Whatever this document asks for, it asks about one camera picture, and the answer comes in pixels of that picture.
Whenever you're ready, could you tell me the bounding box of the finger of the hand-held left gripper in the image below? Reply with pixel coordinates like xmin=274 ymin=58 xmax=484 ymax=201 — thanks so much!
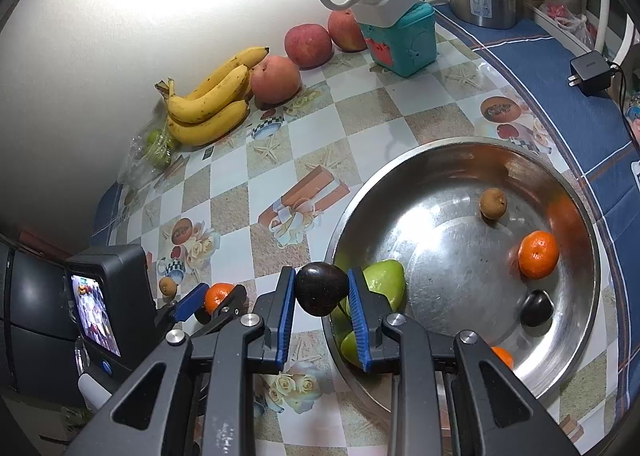
xmin=155 ymin=282 xmax=211 ymax=331
xmin=192 ymin=284 xmax=249 ymax=337

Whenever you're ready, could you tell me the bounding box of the dark grey cabinet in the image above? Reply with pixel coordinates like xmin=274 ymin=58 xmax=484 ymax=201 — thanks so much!
xmin=0 ymin=236 xmax=86 ymax=407

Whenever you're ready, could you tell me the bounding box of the blue checked cloth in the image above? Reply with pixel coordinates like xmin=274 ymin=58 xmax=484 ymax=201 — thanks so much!
xmin=432 ymin=0 xmax=640 ymax=412

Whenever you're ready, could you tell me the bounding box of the orange peach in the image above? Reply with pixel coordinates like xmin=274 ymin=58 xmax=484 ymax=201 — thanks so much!
xmin=250 ymin=56 xmax=302 ymax=105

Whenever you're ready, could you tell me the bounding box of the round metal basin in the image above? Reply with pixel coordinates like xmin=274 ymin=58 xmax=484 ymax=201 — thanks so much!
xmin=320 ymin=136 xmax=603 ymax=417

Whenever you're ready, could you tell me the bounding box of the brown kiwi fruit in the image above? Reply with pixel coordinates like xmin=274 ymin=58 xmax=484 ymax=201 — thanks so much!
xmin=479 ymin=187 xmax=508 ymax=221

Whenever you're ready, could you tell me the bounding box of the bag of green fruit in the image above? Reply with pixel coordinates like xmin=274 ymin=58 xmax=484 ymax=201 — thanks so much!
xmin=117 ymin=121 xmax=186 ymax=184

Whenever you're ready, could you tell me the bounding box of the green pear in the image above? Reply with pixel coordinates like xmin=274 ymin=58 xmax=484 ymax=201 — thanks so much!
xmin=330 ymin=301 xmax=363 ymax=369
xmin=361 ymin=259 xmax=407 ymax=314

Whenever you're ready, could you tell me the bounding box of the red apple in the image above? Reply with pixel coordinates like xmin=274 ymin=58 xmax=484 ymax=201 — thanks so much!
xmin=284 ymin=24 xmax=333 ymax=69
xmin=327 ymin=9 xmax=368 ymax=53

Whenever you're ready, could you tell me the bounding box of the black charger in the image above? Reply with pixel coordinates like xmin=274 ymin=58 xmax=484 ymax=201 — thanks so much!
xmin=567 ymin=50 xmax=617 ymax=97

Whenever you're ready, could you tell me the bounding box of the clear plastic bag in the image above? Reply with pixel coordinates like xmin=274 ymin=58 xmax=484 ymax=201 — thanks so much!
xmin=537 ymin=0 xmax=598 ymax=49

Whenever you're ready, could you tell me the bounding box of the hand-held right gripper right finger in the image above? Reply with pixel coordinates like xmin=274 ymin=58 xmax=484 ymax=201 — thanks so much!
xmin=347 ymin=266 xmax=581 ymax=456

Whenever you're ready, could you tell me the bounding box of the white chair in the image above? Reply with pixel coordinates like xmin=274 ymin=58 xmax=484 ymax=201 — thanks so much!
xmin=582 ymin=0 xmax=640 ymax=66

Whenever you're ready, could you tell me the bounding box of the teal plastic box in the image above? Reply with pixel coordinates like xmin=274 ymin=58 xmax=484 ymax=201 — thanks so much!
xmin=359 ymin=2 xmax=437 ymax=78

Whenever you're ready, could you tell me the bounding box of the pink plastic bag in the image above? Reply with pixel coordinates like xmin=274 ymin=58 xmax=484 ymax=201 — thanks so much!
xmin=622 ymin=100 xmax=640 ymax=147

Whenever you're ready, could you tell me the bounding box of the dark purple plum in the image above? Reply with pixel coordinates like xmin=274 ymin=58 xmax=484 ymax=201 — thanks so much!
xmin=293 ymin=262 xmax=351 ymax=317
xmin=520 ymin=289 xmax=554 ymax=327

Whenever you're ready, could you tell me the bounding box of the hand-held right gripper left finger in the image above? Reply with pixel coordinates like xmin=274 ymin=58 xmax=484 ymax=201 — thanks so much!
xmin=65 ymin=266 xmax=297 ymax=456

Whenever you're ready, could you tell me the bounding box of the black charger cable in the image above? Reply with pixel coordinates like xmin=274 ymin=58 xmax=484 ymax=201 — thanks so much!
xmin=607 ymin=63 xmax=640 ymax=151

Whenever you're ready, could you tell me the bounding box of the orange tangerine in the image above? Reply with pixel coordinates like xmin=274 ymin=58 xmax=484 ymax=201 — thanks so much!
xmin=517 ymin=231 xmax=560 ymax=280
xmin=490 ymin=346 xmax=515 ymax=371
xmin=204 ymin=282 xmax=236 ymax=315

